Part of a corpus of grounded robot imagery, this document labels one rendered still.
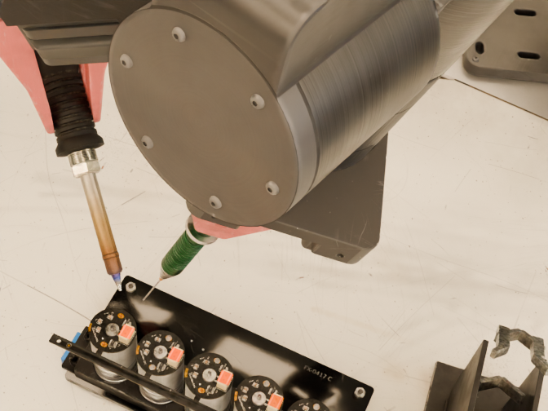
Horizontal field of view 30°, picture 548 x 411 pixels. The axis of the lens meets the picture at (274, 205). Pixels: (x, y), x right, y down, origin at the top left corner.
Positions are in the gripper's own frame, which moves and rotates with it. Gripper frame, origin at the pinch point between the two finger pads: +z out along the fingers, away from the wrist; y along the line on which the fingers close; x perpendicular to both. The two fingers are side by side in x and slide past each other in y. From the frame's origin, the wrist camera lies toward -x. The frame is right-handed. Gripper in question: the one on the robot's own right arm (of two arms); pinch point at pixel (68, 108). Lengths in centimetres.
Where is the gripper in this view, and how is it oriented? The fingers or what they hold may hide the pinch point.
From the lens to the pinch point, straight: 53.1
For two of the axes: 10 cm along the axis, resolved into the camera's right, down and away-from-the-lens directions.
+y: 9.3, -2.6, 2.5
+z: 0.9, 8.4, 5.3
